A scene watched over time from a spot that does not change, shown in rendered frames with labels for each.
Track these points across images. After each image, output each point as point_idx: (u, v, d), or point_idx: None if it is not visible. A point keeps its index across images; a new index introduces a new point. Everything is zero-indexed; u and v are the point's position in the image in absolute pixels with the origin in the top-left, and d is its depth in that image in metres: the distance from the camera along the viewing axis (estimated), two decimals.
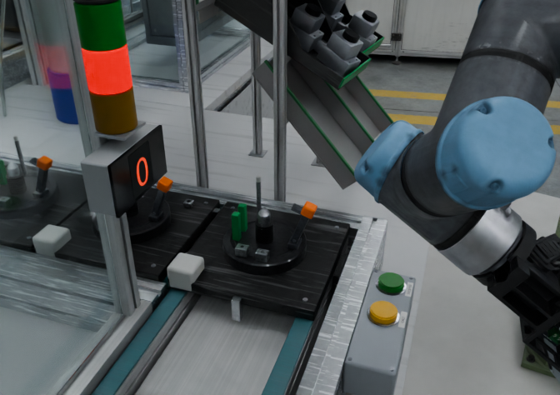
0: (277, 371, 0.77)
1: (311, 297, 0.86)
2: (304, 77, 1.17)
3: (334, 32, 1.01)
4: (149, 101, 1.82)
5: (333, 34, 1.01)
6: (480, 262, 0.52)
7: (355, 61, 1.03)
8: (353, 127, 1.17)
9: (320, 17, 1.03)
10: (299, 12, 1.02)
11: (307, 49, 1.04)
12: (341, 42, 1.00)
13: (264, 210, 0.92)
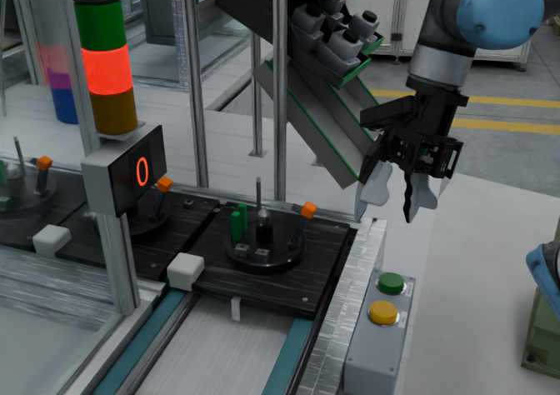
0: (277, 371, 0.77)
1: (311, 297, 0.86)
2: (304, 77, 1.17)
3: (334, 32, 1.01)
4: (149, 101, 1.82)
5: (333, 34, 1.01)
6: (452, 77, 0.72)
7: (355, 61, 1.03)
8: (353, 127, 1.17)
9: (320, 17, 1.03)
10: (299, 12, 1.02)
11: (307, 49, 1.04)
12: (341, 42, 1.00)
13: (264, 210, 0.92)
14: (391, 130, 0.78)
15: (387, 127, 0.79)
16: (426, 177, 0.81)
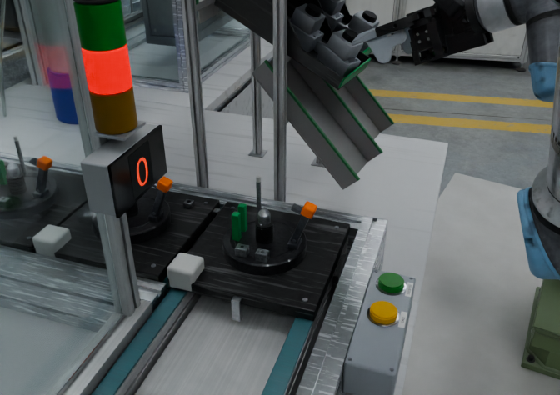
0: (277, 371, 0.77)
1: (311, 297, 0.86)
2: (304, 77, 1.17)
3: (334, 32, 1.01)
4: (149, 101, 1.82)
5: (333, 34, 1.01)
6: (498, 31, 0.85)
7: (355, 61, 1.03)
8: (353, 127, 1.17)
9: (320, 17, 1.03)
10: (299, 12, 1.02)
11: (307, 49, 1.04)
12: (341, 42, 1.00)
13: (264, 210, 0.92)
14: (427, 17, 0.89)
15: (425, 9, 0.88)
16: None
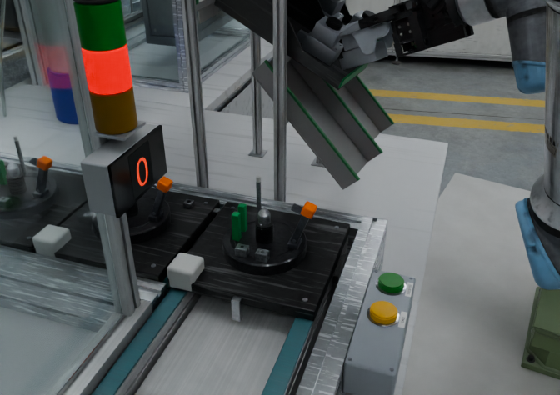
0: (277, 371, 0.77)
1: (311, 297, 0.86)
2: (304, 77, 1.17)
3: None
4: (149, 101, 1.82)
5: (342, 36, 1.00)
6: (477, 24, 0.86)
7: (377, 41, 0.99)
8: (353, 127, 1.17)
9: (341, 30, 1.03)
10: (321, 26, 1.01)
11: (328, 62, 1.04)
12: (352, 33, 0.99)
13: (264, 210, 0.92)
14: (408, 9, 0.90)
15: (407, 2, 0.90)
16: None
